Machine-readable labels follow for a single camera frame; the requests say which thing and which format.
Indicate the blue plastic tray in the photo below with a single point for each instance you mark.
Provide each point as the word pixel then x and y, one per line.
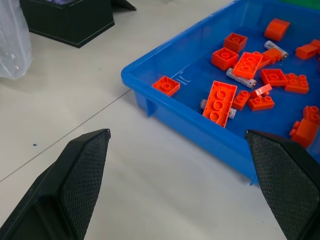
pixel 197 60

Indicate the black angular object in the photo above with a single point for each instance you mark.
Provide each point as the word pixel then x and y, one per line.
pixel 123 4

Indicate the clear plastic bag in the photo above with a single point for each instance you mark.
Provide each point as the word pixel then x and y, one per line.
pixel 12 42

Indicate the orange flat piece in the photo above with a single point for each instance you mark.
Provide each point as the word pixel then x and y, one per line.
pixel 261 90

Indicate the orange long brick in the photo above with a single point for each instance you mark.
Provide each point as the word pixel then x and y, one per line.
pixel 220 103
pixel 248 64

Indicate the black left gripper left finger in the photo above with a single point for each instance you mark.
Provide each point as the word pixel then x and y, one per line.
pixel 62 190

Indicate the black leather box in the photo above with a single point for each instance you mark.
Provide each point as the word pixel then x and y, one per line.
pixel 67 21

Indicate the orange studded square brick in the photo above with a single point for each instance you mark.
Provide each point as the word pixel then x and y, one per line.
pixel 297 83

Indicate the small orange brick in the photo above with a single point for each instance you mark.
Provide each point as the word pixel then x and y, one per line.
pixel 241 99

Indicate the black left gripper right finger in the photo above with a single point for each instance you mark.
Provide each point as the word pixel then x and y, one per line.
pixel 287 180

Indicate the white AA battery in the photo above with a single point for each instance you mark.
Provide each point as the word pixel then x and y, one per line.
pixel 232 113
pixel 242 80
pixel 270 45

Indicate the orange two-stud brick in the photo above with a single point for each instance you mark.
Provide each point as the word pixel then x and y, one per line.
pixel 261 103

